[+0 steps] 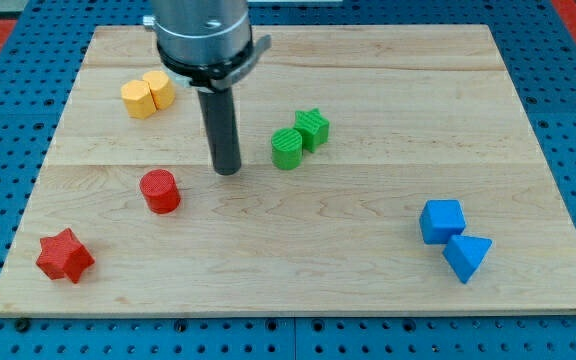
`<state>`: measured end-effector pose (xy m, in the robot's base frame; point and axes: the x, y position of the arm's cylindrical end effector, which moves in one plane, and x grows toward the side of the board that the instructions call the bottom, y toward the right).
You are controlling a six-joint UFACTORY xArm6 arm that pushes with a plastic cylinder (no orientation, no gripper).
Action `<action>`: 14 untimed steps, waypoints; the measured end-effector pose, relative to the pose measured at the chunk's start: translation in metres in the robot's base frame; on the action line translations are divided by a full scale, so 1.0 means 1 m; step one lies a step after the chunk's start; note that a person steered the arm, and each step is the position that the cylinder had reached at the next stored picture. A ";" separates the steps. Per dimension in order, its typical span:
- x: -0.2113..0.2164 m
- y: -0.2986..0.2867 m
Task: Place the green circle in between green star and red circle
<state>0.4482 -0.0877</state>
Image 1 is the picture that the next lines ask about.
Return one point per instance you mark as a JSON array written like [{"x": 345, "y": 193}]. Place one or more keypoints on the blue triangle block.
[{"x": 465, "y": 254}]

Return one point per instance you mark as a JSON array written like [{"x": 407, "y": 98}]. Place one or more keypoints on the black clamp ring mount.
[{"x": 219, "y": 76}]

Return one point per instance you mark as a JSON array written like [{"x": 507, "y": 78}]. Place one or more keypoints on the yellow pill-shaped block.
[{"x": 161, "y": 88}]

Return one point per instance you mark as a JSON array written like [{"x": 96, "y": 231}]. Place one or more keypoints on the red star block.
[{"x": 64, "y": 256}]

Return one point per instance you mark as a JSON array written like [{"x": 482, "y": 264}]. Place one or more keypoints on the red cylinder block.
[{"x": 159, "y": 189}]

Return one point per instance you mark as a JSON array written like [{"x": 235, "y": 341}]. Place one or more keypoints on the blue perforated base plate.
[{"x": 38, "y": 64}]

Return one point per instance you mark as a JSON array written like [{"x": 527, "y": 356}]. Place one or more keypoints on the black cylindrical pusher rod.
[{"x": 218, "y": 112}]

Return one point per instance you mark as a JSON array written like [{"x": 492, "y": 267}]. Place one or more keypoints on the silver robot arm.
[{"x": 208, "y": 45}]

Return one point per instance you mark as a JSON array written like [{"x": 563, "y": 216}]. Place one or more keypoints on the wooden board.
[{"x": 416, "y": 112}]

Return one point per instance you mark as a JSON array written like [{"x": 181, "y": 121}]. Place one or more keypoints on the blue cube block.
[{"x": 440, "y": 219}]

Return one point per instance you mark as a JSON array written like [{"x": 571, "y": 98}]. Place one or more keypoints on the green star block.
[{"x": 313, "y": 127}]

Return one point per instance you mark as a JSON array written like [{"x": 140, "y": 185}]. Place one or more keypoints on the yellow hexagon block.
[{"x": 137, "y": 99}]

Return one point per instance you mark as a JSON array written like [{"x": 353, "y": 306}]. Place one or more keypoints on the green cylinder block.
[{"x": 287, "y": 149}]

